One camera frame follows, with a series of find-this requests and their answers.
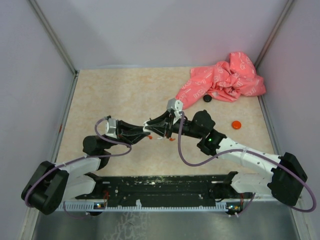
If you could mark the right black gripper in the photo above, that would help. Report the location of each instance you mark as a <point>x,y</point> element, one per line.
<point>169,123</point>

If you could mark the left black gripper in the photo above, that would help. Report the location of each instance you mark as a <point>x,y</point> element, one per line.
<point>129,133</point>

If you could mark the black charging case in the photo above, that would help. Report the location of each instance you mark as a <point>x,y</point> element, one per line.
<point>207,98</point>

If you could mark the white charging case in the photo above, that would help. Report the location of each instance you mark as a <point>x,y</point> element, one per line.
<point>145,125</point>

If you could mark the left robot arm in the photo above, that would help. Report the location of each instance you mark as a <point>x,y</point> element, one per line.
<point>52,185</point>

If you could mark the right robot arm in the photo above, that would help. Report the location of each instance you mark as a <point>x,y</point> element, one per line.
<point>281,177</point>

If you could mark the orange charging case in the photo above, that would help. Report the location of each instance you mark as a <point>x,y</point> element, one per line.
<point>236,125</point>

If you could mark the pink patterned cloth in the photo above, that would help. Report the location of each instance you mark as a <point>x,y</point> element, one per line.
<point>224,81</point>

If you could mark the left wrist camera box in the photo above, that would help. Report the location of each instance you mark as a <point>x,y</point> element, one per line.
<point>111,127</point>

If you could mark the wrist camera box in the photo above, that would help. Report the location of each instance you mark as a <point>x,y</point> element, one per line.
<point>174,107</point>
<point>111,127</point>

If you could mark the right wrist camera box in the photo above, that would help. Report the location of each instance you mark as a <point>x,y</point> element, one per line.
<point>174,107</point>

